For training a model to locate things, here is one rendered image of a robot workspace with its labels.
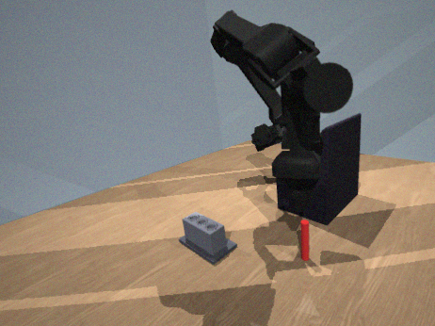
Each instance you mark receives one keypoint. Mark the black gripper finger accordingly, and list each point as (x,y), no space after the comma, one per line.
(318,151)
(301,190)

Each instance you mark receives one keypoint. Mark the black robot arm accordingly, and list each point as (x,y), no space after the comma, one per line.
(279,52)

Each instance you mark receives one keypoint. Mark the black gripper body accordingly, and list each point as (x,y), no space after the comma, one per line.
(303,132)

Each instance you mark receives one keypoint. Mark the red peg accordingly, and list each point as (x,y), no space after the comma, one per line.
(305,242)

